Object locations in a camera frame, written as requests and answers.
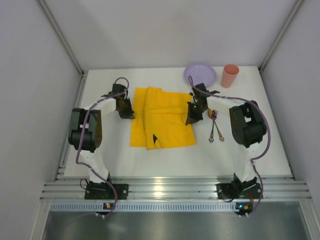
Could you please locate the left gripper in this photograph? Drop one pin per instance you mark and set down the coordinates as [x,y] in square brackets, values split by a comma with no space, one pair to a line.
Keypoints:
[125,111]

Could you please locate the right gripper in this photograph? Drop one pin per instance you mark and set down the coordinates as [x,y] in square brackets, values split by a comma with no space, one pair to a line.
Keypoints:
[193,115]

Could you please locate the gold metal spoon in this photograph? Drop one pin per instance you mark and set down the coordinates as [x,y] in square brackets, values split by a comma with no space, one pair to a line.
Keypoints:
[220,136]

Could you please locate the purple metal fork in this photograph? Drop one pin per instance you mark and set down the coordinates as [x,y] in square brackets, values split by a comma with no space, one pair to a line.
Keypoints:
[213,115]

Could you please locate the yellow cloth placemat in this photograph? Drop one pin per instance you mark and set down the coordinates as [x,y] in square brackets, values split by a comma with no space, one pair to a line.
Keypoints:
[160,119]

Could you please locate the purple plastic plate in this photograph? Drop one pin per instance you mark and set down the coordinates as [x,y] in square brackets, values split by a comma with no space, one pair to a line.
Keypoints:
[201,73]

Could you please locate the pink plastic cup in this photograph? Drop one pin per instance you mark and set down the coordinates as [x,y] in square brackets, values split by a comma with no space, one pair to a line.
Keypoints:
[229,74]

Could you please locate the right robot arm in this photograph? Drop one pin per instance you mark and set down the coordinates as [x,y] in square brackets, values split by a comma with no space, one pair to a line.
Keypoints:
[249,129]

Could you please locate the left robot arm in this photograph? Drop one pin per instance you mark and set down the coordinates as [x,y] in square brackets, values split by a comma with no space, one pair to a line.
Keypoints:
[85,132]

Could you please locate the left aluminium frame post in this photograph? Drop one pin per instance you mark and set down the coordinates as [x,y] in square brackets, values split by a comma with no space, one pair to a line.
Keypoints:
[60,35]

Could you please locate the aluminium frame post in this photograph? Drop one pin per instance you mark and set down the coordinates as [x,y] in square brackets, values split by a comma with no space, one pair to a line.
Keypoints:
[60,35]
[298,5]

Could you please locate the right aluminium frame post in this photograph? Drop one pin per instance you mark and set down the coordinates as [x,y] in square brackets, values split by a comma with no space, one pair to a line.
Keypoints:
[298,5]

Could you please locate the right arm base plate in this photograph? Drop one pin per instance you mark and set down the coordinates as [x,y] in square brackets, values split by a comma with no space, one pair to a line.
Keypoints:
[227,192]

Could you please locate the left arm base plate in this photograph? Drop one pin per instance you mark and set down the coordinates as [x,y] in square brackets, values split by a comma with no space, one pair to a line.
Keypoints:
[102,191]

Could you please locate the aluminium mounting rail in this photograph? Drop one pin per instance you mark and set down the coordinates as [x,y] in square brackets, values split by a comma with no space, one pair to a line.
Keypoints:
[275,189]

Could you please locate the slotted cable duct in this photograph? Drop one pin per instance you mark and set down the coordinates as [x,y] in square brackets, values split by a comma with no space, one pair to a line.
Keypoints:
[135,206]

